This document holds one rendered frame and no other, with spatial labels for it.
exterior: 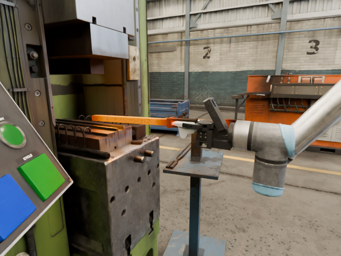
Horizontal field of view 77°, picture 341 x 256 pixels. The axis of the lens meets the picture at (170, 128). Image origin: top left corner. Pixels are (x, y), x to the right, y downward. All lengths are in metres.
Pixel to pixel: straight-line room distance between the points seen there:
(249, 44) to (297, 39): 1.41
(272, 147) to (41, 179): 0.56
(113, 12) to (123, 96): 0.42
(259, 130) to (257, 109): 3.53
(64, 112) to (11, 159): 0.87
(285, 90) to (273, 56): 4.30
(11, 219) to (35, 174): 0.10
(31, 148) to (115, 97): 0.74
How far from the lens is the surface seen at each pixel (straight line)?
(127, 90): 1.16
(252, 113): 4.21
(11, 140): 0.49
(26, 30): 0.84
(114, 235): 0.93
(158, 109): 4.67
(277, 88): 4.02
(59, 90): 1.30
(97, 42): 0.81
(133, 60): 1.18
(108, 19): 0.88
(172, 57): 9.11
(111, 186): 0.82
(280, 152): 0.68
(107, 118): 0.92
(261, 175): 0.70
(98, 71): 0.95
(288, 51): 8.26
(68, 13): 0.80
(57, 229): 1.00
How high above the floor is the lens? 1.19
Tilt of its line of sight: 13 degrees down
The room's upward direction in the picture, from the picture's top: straight up
